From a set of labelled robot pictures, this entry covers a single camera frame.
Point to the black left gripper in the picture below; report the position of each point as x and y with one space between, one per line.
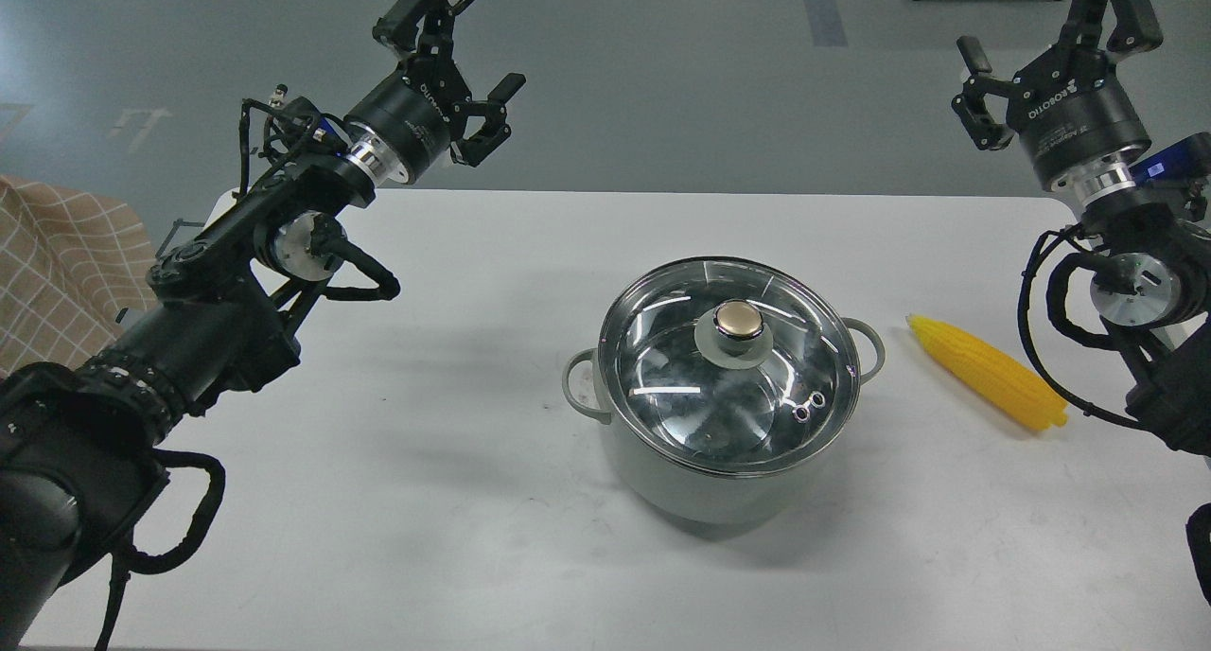
422 114

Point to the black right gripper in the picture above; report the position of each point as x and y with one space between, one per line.
1067 106

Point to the yellow corn cob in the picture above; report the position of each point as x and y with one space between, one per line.
994 375

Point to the glass pot lid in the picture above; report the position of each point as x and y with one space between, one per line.
731 367

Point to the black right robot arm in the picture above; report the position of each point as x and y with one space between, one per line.
1141 261

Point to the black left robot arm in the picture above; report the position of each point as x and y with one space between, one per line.
85 474

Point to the beige checkered cloth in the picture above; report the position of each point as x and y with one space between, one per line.
70 262

